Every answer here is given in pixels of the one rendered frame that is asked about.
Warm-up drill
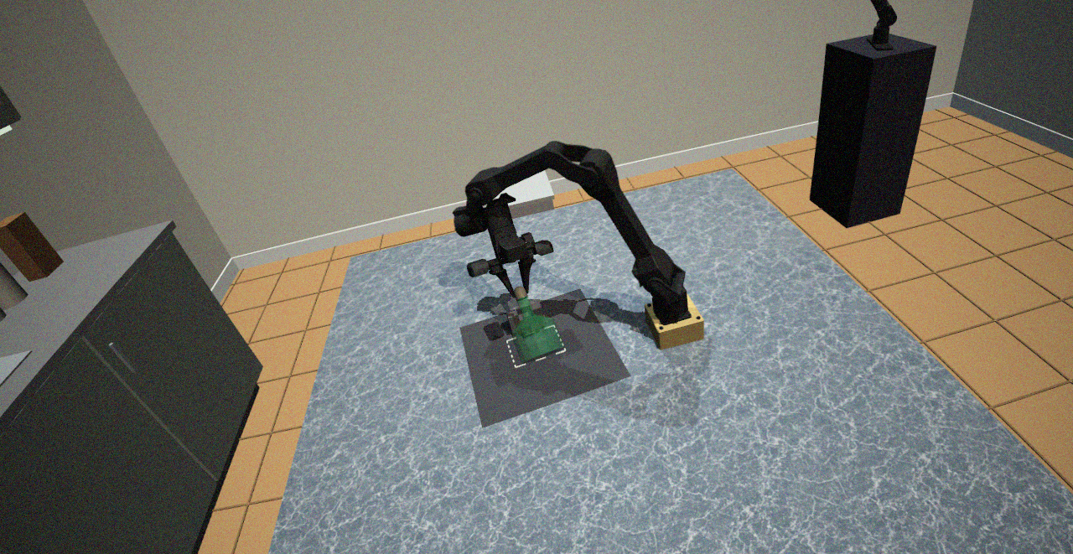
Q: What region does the green glass bottle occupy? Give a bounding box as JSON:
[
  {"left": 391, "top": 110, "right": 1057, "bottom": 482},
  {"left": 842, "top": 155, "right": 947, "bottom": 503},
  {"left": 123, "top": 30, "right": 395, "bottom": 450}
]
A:
[{"left": 511, "top": 287, "right": 565, "bottom": 364}]

